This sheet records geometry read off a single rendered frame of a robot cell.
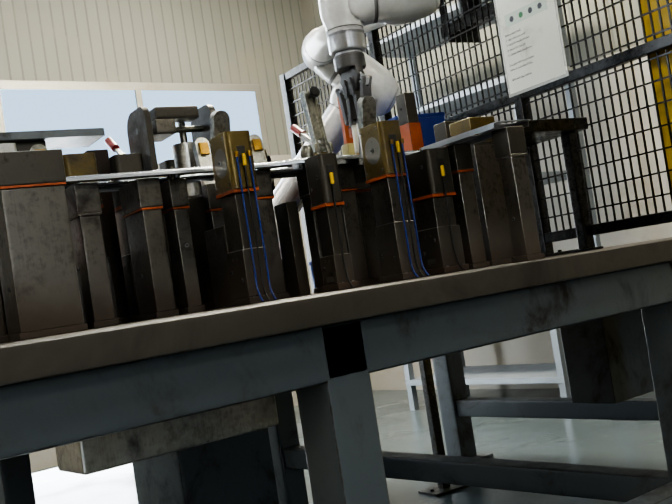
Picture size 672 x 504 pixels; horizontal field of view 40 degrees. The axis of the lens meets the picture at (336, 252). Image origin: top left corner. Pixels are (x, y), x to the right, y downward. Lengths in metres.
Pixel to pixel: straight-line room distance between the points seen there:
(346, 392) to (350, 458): 0.09
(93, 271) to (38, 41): 3.70
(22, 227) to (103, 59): 3.96
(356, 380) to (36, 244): 0.68
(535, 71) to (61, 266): 1.38
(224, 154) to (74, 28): 3.81
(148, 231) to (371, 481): 0.83
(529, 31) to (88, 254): 1.31
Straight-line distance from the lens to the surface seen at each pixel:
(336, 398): 1.29
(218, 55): 6.03
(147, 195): 1.96
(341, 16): 2.25
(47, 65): 5.50
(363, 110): 2.10
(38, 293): 1.72
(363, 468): 1.33
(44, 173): 1.75
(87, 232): 1.91
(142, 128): 2.23
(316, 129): 2.41
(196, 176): 2.12
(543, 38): 2.54
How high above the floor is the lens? 0.71
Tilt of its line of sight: 2 degrees up
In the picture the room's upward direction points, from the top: 9 degrees counter-clockwise
